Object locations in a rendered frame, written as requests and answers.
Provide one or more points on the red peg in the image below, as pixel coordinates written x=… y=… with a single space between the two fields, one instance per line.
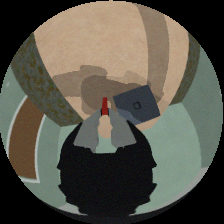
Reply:
x=104 y=106

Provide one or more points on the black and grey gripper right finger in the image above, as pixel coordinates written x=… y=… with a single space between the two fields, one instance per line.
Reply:
x=125 y=134

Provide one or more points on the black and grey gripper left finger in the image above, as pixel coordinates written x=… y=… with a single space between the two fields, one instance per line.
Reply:
x=83 y=136

